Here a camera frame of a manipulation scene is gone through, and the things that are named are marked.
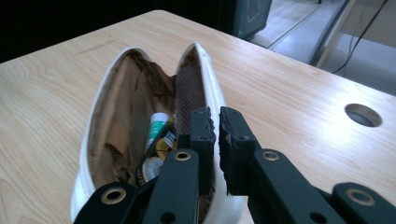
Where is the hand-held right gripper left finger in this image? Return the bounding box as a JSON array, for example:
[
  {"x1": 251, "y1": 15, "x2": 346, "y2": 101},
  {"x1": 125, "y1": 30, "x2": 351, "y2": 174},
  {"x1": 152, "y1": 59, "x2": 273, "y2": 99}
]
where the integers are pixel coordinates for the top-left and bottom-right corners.
[{"x1": 177, "y1": 105, "x2": 217, "y2": 197}]

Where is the hanging black cable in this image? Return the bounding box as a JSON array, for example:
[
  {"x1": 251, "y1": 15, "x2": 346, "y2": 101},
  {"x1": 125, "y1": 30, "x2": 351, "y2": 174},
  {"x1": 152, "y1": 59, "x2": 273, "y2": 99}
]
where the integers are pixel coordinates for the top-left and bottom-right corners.
[{"x1": 331, "y1": 0, "x2": 390, "y2": 75}]

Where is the light wooden furniture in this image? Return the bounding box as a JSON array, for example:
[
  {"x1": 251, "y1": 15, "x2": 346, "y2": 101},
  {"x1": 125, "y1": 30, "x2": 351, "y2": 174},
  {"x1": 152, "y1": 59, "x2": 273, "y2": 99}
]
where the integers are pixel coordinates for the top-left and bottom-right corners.
[{"x1": 311, "y1": 0, "x2": 396, "y2": 96}]

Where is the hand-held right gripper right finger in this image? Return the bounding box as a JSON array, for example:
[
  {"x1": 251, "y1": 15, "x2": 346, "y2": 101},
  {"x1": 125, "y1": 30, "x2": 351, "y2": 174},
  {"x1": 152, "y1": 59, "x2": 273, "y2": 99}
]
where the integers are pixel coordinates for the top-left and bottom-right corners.
[{"x1": 219, "y1": 105, "x2": 262, "y2": 197}]

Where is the white glue stick green label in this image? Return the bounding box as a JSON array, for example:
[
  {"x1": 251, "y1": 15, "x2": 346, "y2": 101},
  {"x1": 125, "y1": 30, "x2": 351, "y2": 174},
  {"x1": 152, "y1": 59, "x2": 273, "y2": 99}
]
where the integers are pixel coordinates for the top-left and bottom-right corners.
[{"x1": 145, "y1": 112, "x2": 171, "y2": 151}]

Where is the dark cabinet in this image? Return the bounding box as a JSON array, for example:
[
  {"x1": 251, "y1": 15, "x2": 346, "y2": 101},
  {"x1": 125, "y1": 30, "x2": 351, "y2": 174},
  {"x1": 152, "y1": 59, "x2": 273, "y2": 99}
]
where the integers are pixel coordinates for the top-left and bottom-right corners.
[{"x1": 217, "y1": 0, "x2": 274, "y2": 40}]

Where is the white pencil case brown lining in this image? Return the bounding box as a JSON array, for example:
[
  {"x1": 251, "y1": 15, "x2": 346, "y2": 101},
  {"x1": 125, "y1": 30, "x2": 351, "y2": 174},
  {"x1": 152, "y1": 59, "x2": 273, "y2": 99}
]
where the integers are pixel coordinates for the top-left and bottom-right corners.
[{"x1": 70, "y1": 41, "x2": 248, "y2": 224}]

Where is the clear correction tape dispenser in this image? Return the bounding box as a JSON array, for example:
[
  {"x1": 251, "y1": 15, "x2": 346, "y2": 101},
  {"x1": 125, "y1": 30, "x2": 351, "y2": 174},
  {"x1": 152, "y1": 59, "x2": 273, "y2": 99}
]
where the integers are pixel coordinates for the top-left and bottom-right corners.
[{"x1": 135, "y1": 124, "x2": 179, "y2": 189}]

